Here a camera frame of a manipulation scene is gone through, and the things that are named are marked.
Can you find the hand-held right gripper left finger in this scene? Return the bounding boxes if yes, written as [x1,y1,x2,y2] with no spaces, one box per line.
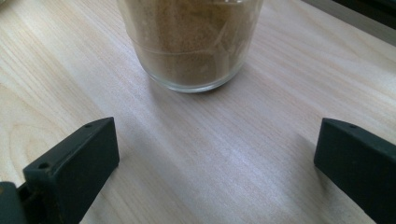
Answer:
[22,117,120,224]

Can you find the white cup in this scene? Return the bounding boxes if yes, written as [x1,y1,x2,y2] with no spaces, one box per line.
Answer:
[116,0,265,93]

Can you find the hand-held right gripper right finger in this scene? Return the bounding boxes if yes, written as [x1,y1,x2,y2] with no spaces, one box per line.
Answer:
[313,117,396,224]

